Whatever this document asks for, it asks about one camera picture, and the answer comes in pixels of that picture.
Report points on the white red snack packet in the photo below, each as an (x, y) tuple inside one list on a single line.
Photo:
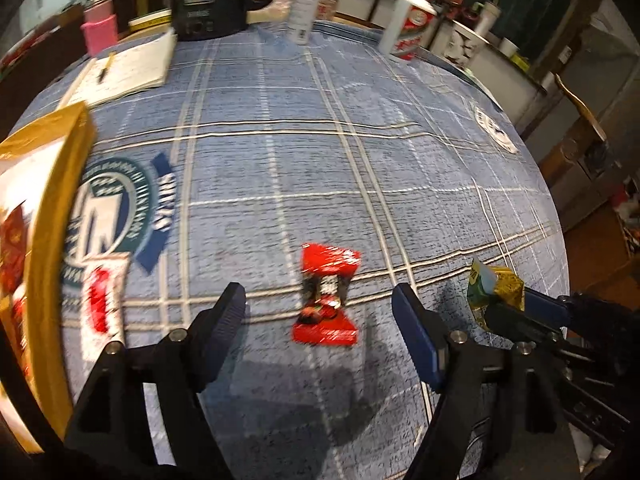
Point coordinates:
[(101, 320)]

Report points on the white notebook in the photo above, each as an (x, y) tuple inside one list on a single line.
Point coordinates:
[(135, 69)]

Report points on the yellow taped foam tray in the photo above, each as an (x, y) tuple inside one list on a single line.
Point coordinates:
[(41, 165)]

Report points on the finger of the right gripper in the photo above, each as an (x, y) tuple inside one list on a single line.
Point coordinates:
[(546, 310), (516, 326)]

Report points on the black yellow pen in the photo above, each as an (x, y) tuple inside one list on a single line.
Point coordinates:
[(106, 67)]

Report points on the patterned paper cup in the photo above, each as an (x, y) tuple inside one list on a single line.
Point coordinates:
[(463, 45)]

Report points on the pink sleeved thermos bottle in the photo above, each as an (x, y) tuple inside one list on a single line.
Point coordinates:
[(100, 26)]

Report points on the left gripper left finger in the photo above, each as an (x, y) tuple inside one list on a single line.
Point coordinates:
[(193, 356)]

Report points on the white tumbler with straw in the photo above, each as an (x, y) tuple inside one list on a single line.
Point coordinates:
[(488, 16)]

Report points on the large red snack packet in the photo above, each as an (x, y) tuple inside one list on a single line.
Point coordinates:
[(13, 250)]

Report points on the blue plaid tablecloth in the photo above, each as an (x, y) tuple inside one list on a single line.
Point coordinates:
[(253, 147)]

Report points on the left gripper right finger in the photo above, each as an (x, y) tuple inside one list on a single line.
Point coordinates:
[(433, 347)]

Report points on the red black candy packet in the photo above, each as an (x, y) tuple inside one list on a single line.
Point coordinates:
[(326, 275)]

